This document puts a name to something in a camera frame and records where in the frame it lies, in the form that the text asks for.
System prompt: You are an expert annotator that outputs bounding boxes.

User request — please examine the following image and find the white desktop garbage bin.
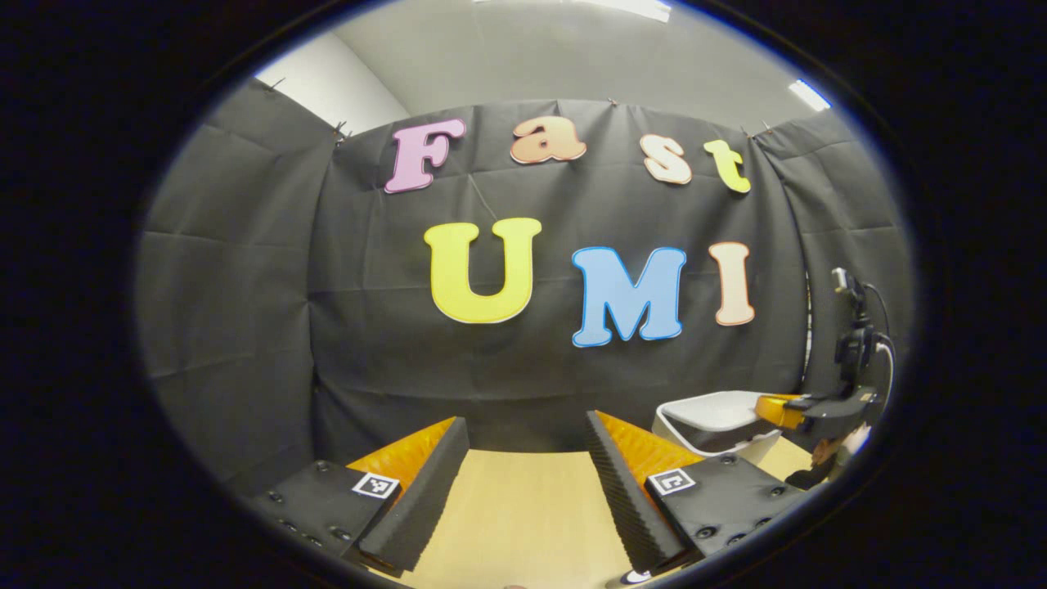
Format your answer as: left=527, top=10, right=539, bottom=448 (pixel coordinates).
left=652, top=390, right=790, bottom=459

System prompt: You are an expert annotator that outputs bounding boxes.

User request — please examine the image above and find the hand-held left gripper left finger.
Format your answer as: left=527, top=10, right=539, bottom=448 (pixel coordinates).
left=249, top=416, right=471, bottom=578

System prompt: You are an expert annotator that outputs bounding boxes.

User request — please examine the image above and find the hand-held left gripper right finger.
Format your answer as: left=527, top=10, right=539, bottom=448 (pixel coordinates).
left=585, top=409, right=811, bottom=578

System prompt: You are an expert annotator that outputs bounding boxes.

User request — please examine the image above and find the light wooden desktop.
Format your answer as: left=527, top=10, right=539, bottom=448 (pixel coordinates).
left=352, top=436, right=827, bottom=589

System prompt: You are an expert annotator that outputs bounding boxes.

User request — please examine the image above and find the black backdrop cloth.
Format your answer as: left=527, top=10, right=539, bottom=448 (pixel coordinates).
left=135, top=78, right=915, bottom=500

